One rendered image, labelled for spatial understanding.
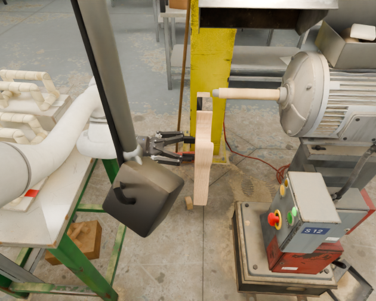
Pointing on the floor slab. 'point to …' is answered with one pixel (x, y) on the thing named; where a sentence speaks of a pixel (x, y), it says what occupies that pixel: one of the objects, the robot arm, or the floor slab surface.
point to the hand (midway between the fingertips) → (194, 148)
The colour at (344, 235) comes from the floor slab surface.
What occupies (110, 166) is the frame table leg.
